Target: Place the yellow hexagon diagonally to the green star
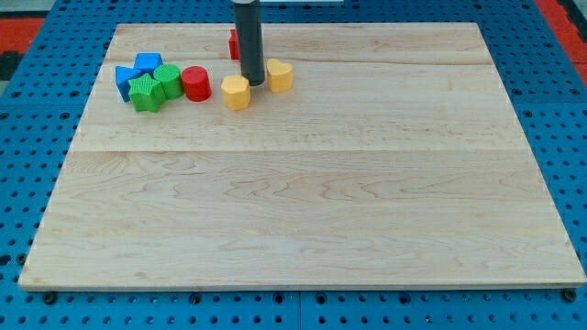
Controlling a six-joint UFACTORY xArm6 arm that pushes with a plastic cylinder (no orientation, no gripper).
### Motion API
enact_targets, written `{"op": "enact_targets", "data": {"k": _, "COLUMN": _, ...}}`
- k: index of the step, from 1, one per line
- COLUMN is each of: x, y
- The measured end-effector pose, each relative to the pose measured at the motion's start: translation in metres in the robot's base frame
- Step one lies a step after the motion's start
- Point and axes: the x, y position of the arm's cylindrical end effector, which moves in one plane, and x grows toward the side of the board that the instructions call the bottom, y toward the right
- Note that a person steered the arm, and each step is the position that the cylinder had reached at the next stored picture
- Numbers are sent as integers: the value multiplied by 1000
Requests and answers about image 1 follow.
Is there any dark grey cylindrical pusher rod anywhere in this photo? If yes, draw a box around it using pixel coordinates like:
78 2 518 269
232 0 265 86

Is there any yellow hexagon block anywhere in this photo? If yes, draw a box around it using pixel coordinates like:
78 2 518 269
221 74 251 111

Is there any green star block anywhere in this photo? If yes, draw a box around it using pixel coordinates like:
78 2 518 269
128 73 167 113

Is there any red block behind rod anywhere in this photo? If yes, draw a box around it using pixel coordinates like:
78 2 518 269
228 28 240 60

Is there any yellow heart block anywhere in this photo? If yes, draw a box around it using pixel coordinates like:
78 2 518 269
266 59 294 93

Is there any red cylinder block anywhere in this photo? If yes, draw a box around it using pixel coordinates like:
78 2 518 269
181 66 212 102

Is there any green cylinder block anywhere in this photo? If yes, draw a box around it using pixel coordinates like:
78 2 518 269
153 63 184 99

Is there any blue cube block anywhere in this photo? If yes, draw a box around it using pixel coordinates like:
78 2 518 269
133 52 163 75

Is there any blue triangle block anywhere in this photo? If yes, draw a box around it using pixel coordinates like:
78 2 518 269
115 66 141 103

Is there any light wooden board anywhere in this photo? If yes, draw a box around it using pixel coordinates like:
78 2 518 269
19 23 586 292

